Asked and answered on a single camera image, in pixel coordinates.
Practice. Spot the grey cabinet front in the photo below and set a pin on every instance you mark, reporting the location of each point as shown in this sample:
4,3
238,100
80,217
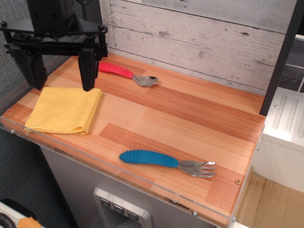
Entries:
77,182

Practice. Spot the red handled metal spoon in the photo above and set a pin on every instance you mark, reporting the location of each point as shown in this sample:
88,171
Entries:
144,81

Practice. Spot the silver dispenser button panel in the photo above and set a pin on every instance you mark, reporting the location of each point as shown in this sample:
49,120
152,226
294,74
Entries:
116,212

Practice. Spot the dark right shelf post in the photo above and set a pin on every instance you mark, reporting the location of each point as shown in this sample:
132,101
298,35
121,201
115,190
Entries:
283,56

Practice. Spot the blue handled metal fork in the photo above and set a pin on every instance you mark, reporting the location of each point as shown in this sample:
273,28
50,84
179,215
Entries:
192,168

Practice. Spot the dark shelf post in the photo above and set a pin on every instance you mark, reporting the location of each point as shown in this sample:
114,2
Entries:
91,11
283,56

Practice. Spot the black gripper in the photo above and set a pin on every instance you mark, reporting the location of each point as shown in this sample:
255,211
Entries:
26,46

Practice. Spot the clear acrylic edge guard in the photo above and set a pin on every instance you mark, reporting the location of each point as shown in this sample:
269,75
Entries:
190,194

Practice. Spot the orange sponge piece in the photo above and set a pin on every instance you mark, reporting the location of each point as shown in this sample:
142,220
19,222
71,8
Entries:
28,223

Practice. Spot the dark left shelf post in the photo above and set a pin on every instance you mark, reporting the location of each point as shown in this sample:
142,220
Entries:
91,11

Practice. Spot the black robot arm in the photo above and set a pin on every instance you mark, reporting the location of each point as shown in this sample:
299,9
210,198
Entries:
54,29

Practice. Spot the yellow folded cloth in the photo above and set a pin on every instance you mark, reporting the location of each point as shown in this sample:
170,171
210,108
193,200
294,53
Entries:
64,111

